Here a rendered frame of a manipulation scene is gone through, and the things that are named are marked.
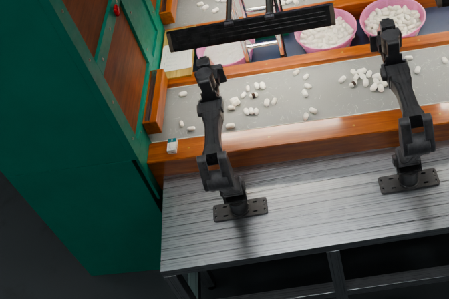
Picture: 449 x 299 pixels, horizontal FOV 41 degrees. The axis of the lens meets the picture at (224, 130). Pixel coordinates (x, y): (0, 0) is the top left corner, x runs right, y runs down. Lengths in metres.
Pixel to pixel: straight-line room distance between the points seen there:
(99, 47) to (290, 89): 0.80
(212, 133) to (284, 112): 0.56
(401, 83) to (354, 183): 0.47
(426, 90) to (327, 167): 0.47
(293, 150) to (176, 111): 0.55
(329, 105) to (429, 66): 0.42
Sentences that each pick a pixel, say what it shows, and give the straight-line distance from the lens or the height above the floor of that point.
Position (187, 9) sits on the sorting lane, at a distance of 2.98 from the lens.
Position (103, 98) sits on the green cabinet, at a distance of 2.00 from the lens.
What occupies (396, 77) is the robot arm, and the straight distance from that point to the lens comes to 1.90.
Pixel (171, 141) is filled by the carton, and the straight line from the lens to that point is 2.31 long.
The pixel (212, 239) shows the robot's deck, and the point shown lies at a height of 0.67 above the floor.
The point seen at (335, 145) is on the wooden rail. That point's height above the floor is 0.72.
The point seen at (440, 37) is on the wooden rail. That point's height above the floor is 0.76.
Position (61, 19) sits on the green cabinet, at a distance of 1.82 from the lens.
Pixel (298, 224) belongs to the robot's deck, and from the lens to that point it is 2.10.
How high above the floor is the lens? 2.45
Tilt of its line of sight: 47 degrees down
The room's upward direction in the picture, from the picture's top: 20 degrees counter-clockwise
